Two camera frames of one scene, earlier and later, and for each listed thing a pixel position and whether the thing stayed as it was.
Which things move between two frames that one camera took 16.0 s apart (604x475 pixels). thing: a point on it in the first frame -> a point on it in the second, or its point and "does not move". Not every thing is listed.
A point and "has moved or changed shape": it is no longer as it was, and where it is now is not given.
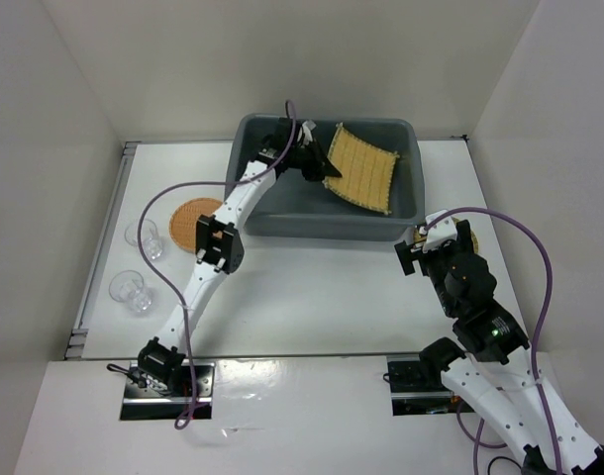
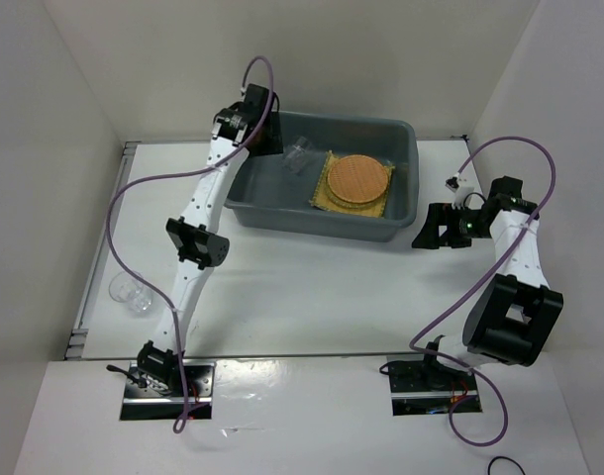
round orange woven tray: (183, 221) has moved or changed shape
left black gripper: (320, 166) -> (273, 142)
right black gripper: (405, 255) -> (441, 214)
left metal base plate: (146, 404) does not move
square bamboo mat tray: (366, 171) -> (324, 197)
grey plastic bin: (289, 207) does not move
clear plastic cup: (150, 237) has moved or changed shape
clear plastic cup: (129, 287) does not move
